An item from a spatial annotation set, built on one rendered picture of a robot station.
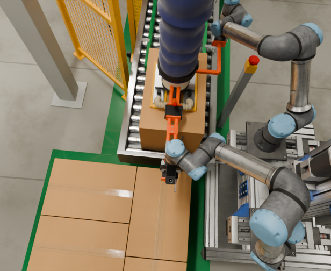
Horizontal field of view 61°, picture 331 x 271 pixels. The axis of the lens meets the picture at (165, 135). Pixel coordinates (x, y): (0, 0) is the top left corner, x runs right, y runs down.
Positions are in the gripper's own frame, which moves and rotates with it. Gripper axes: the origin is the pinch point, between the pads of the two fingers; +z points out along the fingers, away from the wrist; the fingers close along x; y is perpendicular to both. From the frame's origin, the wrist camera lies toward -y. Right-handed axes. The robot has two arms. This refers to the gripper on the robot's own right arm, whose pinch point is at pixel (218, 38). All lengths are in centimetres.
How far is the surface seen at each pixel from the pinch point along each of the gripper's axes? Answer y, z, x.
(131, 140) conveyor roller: 54, 53, -54
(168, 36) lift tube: 37, -42, -32
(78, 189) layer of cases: 93, 53, -86
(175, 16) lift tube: 40, -56, -30
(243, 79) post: 13.4, 22.8, 22.0
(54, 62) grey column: -2, 43, -120
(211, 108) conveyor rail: 25, 48, 5
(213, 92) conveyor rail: 10.3, 48.2, 5.8
